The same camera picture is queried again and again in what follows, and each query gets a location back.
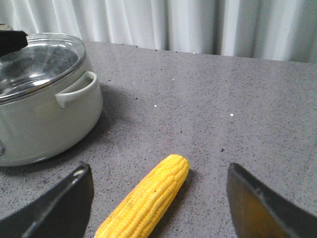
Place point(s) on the white pleated curtain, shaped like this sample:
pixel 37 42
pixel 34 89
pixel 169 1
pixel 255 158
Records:
pixel 268 29

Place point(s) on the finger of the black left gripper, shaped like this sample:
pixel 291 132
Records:
pixel 11 40

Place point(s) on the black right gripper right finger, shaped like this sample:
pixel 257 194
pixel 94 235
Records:
pixel 259 212

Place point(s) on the pale green electric cooking pot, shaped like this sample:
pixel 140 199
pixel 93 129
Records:
pixel 45 123

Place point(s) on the yellow plastic corn cob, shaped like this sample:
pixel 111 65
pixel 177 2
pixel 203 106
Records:
pixel 140 211

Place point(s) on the glass pot lid steel rim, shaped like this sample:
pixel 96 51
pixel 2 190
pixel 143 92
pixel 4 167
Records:
pixel 48 58

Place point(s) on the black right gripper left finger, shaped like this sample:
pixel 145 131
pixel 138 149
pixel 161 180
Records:
pixel 62 212

